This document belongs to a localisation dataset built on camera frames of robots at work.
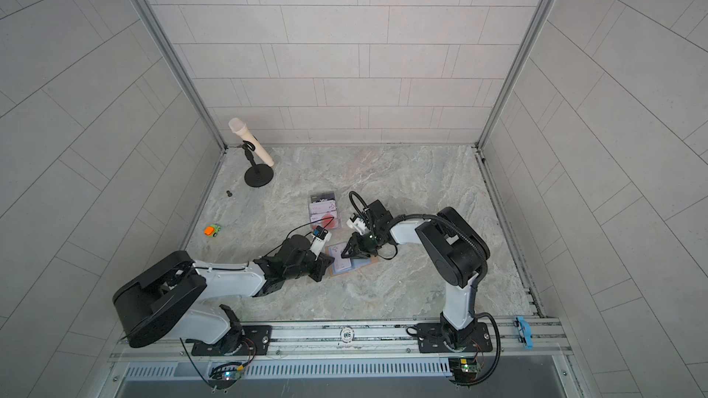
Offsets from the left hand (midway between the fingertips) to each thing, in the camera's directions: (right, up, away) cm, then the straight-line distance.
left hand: (338, 261), depth 86 cm
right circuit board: (+33, -21, -18) cm, 43 cm away
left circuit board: (-24, -20, -21) cm, 38 cm away
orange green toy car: (-42, +9, +3) cm, 43 cm away
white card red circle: (-4, +12, +5) cm, 14 cm away
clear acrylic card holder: (-7, +19, +8) cm, 22 cm away
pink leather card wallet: (+6, 0, -3) cm, 7 cm away
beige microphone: (-32, +42, 0) cm, 53 cm away
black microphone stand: (-33, +27, +19) cm, 47 cm away
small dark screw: (-42, +20, +13) cm, 48 cm away
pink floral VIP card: (-6, +17, +5) cm, 18 cm away
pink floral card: (+1, 0, -3) cm, 3 cm away
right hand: (+2, +2, 0) cm, 3 cm away
